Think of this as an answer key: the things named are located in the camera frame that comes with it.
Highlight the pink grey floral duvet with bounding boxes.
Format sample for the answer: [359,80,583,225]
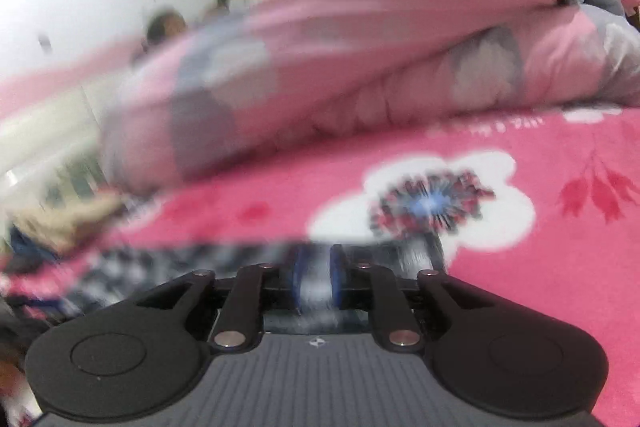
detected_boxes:
[100,0,640,194]

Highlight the white pink padded headboard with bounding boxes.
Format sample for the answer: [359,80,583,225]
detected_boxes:
[0,42,151,190]

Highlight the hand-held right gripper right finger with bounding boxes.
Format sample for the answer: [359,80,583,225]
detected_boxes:
[330,244,503,352]

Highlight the beige folded pants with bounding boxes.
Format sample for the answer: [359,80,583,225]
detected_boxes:
[10,193,127,254]

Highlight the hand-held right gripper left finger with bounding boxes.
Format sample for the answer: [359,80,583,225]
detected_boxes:
[135,247,313,352]

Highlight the black white plaid pants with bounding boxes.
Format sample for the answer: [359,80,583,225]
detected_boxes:
[0,232,446,338]

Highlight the pink floral bed sheet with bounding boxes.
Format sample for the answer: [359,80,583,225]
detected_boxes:
[0,104,640,427]

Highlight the dark blue garment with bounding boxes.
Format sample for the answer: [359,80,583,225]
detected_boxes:
[6,227,68,269]

